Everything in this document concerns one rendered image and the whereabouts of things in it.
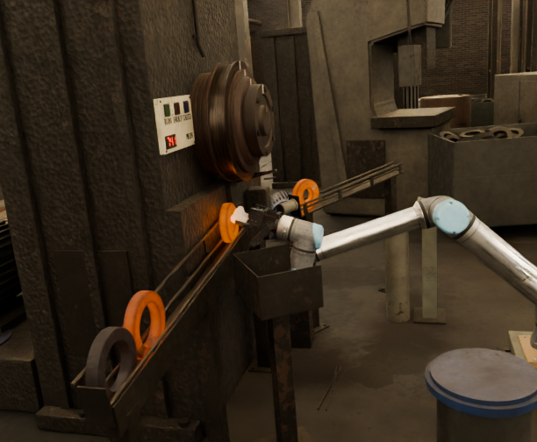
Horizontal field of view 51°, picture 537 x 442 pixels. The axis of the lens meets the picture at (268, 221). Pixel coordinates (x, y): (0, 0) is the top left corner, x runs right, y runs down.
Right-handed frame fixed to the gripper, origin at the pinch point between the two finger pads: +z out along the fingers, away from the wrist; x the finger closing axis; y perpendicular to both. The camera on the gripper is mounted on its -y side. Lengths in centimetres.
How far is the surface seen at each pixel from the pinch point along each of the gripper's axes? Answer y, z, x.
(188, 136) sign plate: 29.6, 17.5, 9.4
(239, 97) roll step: 45.3, 5.1, -3.8
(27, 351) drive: -73, 70, 21
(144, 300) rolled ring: -2, -2, 75
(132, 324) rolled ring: -5, -3, 81
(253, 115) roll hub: 40.1, -1.4, -3.8
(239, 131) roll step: 33.5, 1.9, -0.6
